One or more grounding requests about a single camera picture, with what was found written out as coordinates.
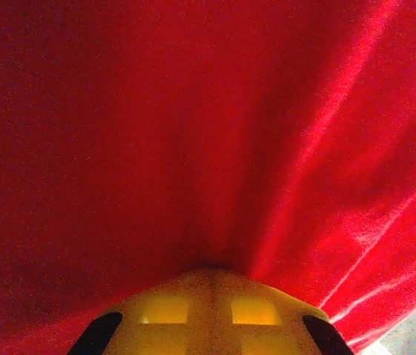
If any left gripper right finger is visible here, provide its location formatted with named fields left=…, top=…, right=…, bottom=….
left=211, top=268, right=355, bottom=355

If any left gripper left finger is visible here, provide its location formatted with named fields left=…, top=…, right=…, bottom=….
left=67, top=268, right=213, bottom=355

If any red t-shirt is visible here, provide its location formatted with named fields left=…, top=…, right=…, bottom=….
left=0, top=0, right=416, bottom=355

